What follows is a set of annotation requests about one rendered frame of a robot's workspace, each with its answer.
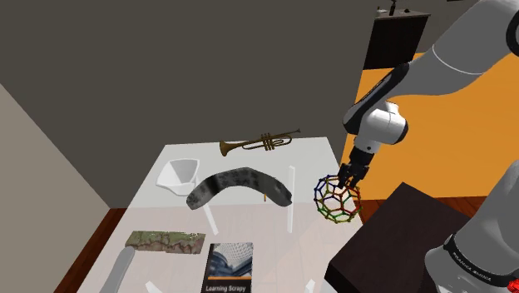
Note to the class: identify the grey rounded bar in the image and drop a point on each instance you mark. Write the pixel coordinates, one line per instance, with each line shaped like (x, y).
(117, 272)

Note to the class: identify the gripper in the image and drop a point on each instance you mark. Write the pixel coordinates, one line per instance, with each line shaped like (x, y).
(360, 162)

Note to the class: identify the mossy green brown slab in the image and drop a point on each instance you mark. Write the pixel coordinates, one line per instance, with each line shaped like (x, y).
(166, 242)

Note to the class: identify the grey spotted curved object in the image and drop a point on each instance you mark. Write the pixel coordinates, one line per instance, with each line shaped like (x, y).
(239, 178)

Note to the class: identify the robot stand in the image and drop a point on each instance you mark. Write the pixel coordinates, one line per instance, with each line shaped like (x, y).
(397, 239)

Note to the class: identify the multicoloured lattice ball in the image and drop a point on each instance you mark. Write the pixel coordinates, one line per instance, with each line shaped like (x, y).
(339, 212)

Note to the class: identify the glass table with white legs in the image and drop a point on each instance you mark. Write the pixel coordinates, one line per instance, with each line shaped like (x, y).
(308, 158)

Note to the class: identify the brass trumpet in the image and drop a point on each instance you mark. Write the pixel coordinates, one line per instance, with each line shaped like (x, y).
(259, 143)

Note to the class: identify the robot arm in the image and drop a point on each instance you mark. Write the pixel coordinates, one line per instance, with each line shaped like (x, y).
(446, 69)

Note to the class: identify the white angular bowl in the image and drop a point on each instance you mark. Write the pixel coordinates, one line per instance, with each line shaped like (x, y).
(178, 176)

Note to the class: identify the dark book with orange stripe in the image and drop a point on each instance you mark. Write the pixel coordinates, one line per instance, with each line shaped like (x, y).
(227, 263)

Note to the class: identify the dark cabinet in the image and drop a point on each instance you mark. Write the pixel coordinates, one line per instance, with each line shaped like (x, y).
(395, 40)

